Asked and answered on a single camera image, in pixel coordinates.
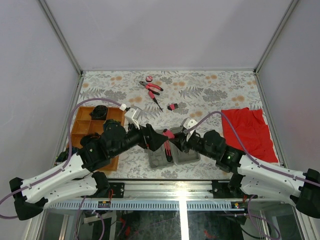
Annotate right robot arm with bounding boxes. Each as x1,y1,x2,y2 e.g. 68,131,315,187
170,130,320,219

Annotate grey plastic tool case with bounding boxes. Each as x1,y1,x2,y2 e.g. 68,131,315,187
145,142,201,170

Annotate pink black utility knife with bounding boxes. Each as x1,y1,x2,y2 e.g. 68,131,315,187
163,140,173,162

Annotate rolled dark sock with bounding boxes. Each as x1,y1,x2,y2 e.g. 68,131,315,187
103,119,119,132
80,132,101,148
89,105,108,121

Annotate rolled dark sock top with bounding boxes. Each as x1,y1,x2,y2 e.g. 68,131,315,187
89,105,108,121

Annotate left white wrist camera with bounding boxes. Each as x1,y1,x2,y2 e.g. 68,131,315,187
119,103,142,130

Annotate pink black screwdriver short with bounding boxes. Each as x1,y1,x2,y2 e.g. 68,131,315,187
148,91,163,112

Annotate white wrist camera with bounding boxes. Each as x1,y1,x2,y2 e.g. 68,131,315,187
181,117,198,139
119,103,142,130

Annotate pink black long screwdriver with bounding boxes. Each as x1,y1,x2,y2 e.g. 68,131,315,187
162,129,175,139

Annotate rolled dark sock outside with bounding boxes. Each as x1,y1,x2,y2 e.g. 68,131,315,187
55,149,69,163

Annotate small red tape measure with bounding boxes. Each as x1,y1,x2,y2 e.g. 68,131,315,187
145,76,153,83

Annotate aluminium front rail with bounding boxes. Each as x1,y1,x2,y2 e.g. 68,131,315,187
55,180,249,211

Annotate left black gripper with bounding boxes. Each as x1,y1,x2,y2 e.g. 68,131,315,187
112,119,169,159

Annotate orange wooden divided tray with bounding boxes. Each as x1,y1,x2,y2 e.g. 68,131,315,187
66,106,126,176

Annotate pink black bit holder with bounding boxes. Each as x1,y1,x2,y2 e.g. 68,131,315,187
167,103,179,111

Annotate rolled dark sock lower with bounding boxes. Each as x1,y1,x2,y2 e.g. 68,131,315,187
80,132,101,148

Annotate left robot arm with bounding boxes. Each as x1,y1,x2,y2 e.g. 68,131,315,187
9,120,169,221

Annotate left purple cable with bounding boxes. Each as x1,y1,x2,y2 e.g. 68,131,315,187
0,98,126,221

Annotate rolled dark sock middle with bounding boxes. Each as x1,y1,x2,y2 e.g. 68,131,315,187
103,119,119,132

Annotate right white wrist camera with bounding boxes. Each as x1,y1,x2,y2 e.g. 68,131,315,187
181,117,198,139

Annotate red cloth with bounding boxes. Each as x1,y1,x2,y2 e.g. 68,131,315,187
221,107,279,163

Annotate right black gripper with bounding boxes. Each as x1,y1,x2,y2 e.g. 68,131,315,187
169,130,217,160

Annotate pink black pliers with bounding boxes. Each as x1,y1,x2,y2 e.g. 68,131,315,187
139,81,164,96

